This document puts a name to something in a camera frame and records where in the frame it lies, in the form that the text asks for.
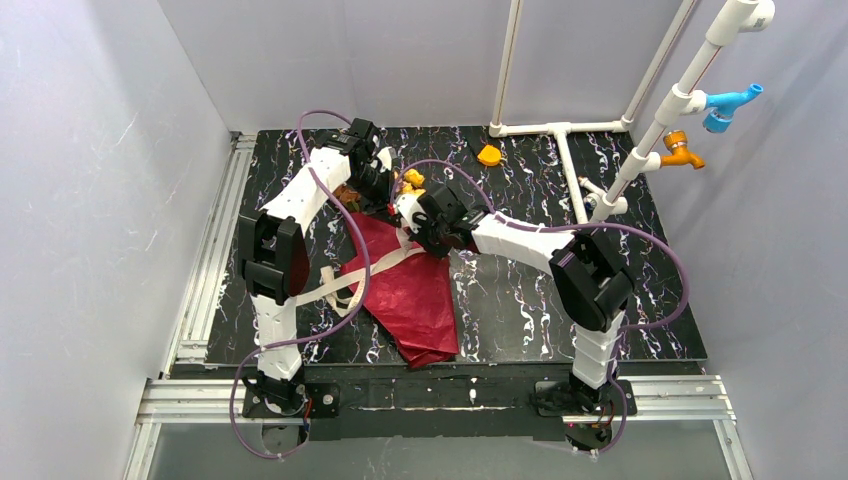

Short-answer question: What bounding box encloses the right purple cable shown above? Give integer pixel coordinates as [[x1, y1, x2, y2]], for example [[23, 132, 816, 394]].
[[390, 158, 692, 458]]

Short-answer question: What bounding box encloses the white PVC pipe frame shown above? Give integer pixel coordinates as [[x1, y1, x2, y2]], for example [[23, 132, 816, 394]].
[[488, 0, 776, 223]]

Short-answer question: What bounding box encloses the red wrapping paper sheet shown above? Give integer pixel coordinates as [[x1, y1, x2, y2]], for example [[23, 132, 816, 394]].
[[352, 213, 459, 368]]

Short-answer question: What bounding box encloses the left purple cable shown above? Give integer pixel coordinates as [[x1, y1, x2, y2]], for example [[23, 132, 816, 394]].
[[229, 109, 374, 461]]

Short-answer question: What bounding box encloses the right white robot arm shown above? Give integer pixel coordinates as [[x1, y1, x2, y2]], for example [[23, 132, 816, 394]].
[[389, 186, 635, 390]]

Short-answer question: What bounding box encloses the blue plastic faucet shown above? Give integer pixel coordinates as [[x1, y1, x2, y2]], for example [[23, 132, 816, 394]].
[[702, 83, 764, 134]]

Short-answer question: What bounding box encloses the beige ribbon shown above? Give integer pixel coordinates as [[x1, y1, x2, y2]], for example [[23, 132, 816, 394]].
[[296, 233, 425, 317]]

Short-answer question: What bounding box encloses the yellow fake flower bunch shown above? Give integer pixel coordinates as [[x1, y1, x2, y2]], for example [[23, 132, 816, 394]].
[[396, 169, 426, 196]]

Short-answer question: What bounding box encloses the orange tape measure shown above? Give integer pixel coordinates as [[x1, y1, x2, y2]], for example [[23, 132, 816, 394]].
[[476, 144, 502, 167]]

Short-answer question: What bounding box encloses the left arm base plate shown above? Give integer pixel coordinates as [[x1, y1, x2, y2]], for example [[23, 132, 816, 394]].
[[236, 377, 340, 420]]

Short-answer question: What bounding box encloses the pink fake flower bunch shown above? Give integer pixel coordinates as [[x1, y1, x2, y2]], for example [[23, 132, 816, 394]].
[[333, 185, 362, 212]]

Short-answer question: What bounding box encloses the orange plastic faucet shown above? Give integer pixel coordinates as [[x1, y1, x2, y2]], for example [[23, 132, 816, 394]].
[[660, 130, 705, 170]]

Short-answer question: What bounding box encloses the purple cable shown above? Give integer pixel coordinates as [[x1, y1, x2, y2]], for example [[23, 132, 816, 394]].
[[229, 109, 374, 461], [390, 158, 692, 458]]

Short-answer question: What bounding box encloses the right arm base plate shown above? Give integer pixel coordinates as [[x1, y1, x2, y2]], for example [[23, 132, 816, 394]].
[[529, 379, 638, 454]]

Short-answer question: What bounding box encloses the aluminium rail frame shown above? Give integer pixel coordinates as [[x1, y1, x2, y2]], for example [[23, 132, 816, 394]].
[[124, 133, 753, 479]]

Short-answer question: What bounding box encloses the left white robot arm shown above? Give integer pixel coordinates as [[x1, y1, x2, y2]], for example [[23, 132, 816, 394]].
[[237, 118, 395, 402]]

